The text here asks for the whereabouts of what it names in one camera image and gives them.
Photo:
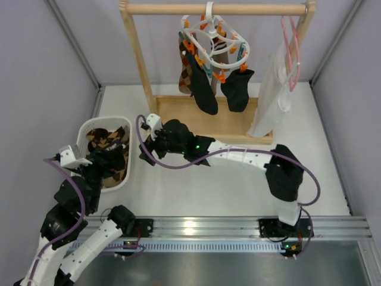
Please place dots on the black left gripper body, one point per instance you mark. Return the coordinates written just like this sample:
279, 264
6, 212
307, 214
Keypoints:
109, 159

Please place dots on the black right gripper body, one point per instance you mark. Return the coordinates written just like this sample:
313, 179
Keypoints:
152, 146

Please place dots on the dark navy sock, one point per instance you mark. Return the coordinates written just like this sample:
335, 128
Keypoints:
108, 161

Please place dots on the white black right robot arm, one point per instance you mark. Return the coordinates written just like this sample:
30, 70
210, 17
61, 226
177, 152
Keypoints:
281, 169

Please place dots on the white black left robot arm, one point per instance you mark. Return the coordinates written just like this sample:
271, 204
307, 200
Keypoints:
77, 197

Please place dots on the black sock on hanger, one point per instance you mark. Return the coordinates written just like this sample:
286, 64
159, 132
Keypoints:
200, 87

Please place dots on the white round clip hanger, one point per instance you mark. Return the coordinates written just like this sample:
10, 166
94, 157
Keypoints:
213, 36

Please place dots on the pink clothes hanger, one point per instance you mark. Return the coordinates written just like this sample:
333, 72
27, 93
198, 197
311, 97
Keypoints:
294, 64

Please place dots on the orange green argyle sock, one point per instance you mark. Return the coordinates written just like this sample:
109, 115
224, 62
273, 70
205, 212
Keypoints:
115, 179

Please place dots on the tan black argyle sock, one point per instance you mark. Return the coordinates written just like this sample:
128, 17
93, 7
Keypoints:
102, 138

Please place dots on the white perforated plastic basket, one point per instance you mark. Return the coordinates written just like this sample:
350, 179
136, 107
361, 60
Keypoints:
110, 123

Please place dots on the brown argyle hanging sock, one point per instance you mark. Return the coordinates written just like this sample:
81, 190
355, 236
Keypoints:
184, 83

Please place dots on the wooden clothes rack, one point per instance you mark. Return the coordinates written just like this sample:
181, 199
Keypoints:
225, 125

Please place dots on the white hanging cloth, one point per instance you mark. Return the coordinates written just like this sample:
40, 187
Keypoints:
274, 98

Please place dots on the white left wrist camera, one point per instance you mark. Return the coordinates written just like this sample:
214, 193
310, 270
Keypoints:
71, 157

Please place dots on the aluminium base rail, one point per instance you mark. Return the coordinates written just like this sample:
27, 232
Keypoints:
236, 234

